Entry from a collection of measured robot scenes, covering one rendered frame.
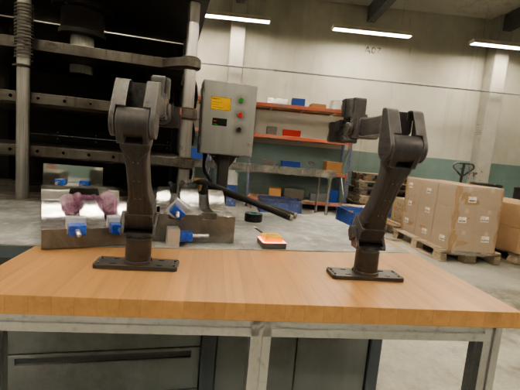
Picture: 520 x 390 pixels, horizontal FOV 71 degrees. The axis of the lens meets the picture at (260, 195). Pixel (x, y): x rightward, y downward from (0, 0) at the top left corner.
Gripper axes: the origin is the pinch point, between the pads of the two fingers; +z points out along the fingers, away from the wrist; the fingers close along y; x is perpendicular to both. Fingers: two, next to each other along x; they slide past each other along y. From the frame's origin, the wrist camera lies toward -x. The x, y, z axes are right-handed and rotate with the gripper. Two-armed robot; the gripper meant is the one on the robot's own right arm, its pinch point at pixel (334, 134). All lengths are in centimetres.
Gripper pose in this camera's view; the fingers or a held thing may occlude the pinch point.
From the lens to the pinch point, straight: 136.6
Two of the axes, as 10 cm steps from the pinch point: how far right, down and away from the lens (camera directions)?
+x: -0.8, 9.9, 0.9
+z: -1.3, -1.0, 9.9
